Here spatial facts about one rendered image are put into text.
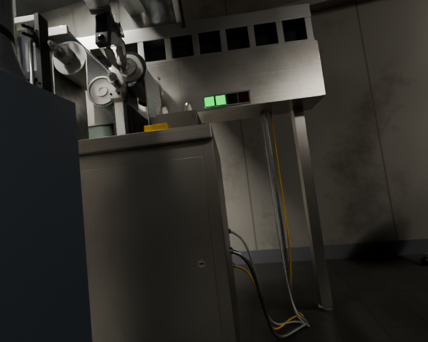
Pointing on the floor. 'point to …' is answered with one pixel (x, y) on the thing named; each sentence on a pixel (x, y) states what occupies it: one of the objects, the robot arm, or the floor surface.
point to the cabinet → (158, 245)
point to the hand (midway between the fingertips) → (120, 67)
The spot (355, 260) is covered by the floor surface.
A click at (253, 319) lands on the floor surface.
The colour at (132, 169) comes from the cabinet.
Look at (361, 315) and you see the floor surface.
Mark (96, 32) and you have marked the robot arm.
